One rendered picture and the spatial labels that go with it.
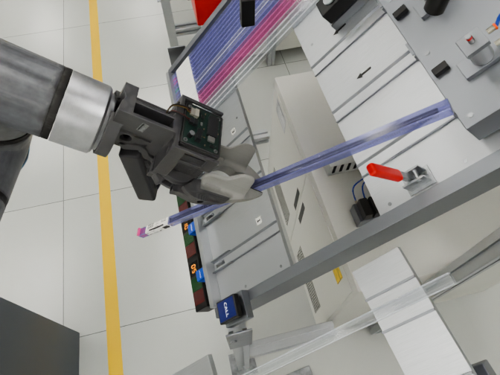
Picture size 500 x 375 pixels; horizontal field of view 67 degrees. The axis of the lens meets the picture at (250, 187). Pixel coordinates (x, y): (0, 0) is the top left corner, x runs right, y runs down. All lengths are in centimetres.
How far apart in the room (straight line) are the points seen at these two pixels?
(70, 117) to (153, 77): 183
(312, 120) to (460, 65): 69
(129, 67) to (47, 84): 192
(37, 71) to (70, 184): 152
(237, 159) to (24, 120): 24
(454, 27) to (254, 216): 44
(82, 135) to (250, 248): 42
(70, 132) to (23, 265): 144
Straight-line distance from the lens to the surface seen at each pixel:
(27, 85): 40
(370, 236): 57
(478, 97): 50
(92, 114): 40
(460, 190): 53
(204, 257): 80
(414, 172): 54
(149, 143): 43
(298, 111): 116
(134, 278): 162
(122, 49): 243
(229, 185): 46
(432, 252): 102
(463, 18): 55
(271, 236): 69
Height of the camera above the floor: 148
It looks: 60 degrees down
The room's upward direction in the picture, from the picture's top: straight up
